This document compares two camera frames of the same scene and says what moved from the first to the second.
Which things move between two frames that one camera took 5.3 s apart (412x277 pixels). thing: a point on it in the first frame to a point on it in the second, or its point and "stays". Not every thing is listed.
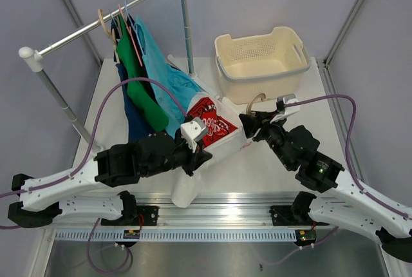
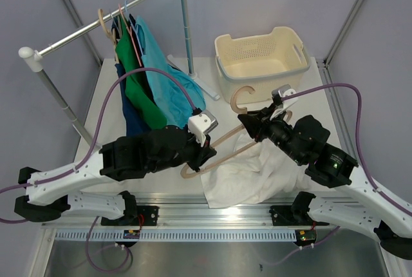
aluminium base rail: (228, 210) stays
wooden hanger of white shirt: (248, 111) to (239, 109)
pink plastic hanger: (129, 28) stays
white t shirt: (226, 136) to (264, 172)
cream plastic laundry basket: (273, 65) stays
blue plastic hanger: (135, 28) stays
